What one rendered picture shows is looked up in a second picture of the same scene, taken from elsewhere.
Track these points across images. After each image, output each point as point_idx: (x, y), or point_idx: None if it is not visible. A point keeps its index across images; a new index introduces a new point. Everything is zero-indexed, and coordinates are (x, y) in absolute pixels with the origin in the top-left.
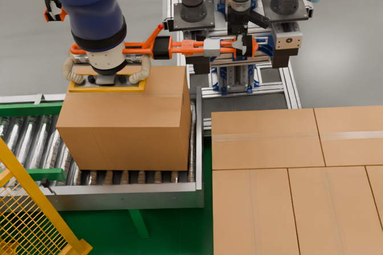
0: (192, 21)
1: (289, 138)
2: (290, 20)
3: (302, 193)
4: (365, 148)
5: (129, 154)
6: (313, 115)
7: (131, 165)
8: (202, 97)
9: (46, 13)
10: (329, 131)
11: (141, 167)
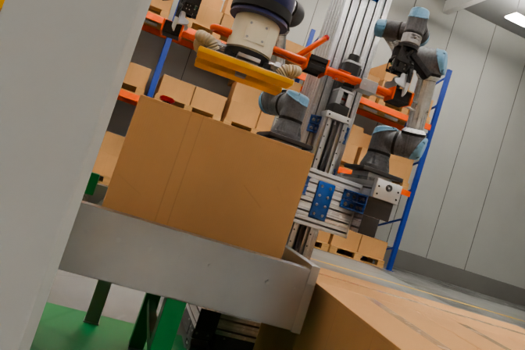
0: (287, 137)
1: (398, 297)
2: (386, 175)
3: (455, 329)
4: (494, 328)
5: (212, 196)
6: (412, 296)
7: (197, 227)
8: None
9: (167, 19)
10: (440, 308)
11: (210, 237)
